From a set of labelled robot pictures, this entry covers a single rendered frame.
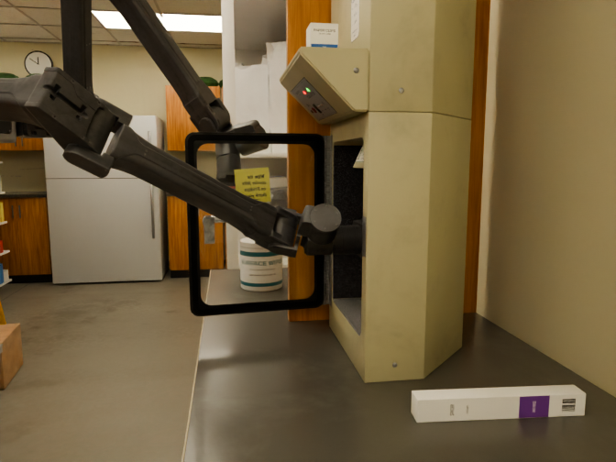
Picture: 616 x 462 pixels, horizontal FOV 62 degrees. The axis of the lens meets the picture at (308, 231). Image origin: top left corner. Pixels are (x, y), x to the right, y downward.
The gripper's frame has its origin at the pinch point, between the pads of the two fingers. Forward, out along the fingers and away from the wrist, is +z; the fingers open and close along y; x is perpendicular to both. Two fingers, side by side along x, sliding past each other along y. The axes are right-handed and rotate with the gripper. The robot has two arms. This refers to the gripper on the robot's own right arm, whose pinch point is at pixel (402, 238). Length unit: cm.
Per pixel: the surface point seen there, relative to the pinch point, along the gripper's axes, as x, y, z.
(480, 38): -44, 24, 27
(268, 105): -39, 124, -18
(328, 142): -19.5, 18.1, -11.7
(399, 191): -10.2, -13.4, -5.5
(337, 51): -32.6, -13.6, -16.3
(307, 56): -31.8, -13.7, -21.2
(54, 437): 117, 151, -121
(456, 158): -15.8, -4.9, 8.3
